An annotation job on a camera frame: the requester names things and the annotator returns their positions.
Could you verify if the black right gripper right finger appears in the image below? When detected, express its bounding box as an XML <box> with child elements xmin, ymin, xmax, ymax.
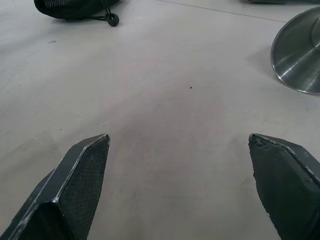
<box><xmin>247</xmin><ymin>133</ymin><xmax>320</xmax><ymax>240</ymax></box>

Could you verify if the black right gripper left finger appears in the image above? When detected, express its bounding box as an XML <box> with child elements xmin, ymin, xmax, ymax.
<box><xmin>0</xmin><ymin>133</ymin><xmax>111</xmax><ymax>240</ymax></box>

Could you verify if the black mesh drawstring bag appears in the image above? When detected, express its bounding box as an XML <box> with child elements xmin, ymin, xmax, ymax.
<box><xmin>33</xmin><ymin>0</ymin><xmax>121</xmax><ymax>27</ymax></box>

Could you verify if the stainless steel bowl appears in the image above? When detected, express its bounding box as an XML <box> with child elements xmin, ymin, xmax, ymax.
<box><xmin>271</xmin><ymin>6</ymin><xmax>320</xmax><ymax>95</ymax></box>

